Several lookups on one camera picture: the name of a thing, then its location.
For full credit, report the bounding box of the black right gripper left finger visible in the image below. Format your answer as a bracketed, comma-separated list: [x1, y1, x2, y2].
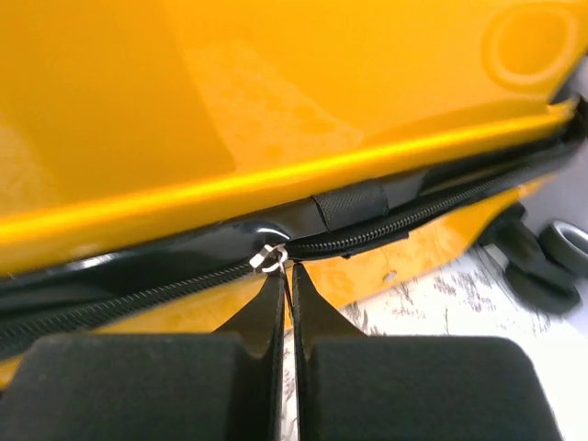
[1, 274, 287, 440]

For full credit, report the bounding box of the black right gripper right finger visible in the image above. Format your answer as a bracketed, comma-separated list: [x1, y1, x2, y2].
[291, 264, 560, 440]

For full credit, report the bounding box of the silver zipper pull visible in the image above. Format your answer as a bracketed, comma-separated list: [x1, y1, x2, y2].
[249, 244, 288, 274]

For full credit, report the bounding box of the yellow hard-shell suitcase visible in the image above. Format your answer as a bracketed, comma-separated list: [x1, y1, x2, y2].
[1, 1, 587, 385]

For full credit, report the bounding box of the floral table cloth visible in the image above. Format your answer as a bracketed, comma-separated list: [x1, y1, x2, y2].
[305, 244, 587, 440]

